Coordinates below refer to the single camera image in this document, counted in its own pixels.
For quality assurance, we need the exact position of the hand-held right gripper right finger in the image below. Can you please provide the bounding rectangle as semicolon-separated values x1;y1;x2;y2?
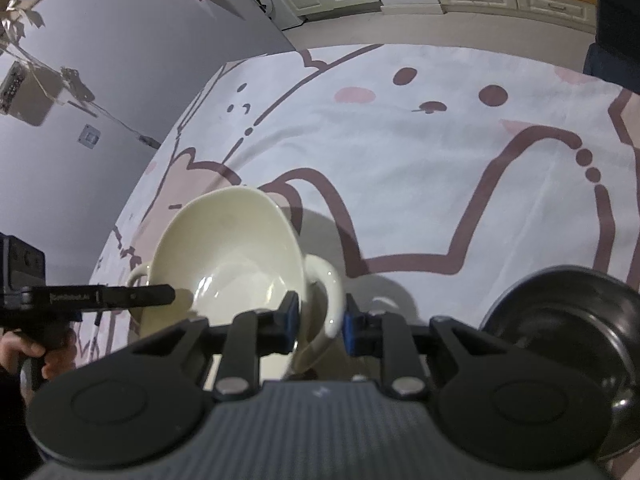
344;294;507;399

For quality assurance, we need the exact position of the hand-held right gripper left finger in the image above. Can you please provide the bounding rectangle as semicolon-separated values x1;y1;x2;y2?
127;291;302;401

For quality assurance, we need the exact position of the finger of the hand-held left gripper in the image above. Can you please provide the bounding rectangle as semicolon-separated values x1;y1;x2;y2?
30;284;177;312

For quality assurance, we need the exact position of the cream bowl with handles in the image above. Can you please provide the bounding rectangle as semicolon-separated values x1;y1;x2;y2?
125;254;347;375

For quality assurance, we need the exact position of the plain cream bowl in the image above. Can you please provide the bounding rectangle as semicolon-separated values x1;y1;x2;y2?
149;186;307;341

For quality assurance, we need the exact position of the round steel bowl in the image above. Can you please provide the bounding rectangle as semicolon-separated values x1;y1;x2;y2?
479;264;640;463

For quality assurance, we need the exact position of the person's left hand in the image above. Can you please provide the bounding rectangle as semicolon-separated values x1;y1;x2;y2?
0;327;79;387

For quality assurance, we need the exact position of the cartoon bear printed cloth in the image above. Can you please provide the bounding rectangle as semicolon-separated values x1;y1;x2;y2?
75;44;640;411

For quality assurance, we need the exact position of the wooden-topped drawer cabinet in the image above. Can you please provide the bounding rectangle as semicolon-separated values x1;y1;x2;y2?
431;0;599;30

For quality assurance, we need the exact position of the dark upholstered chair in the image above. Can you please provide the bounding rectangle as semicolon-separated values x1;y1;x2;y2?
581;0;640;97

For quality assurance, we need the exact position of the grey wall socket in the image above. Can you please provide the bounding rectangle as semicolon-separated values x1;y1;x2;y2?
76;123;105;152

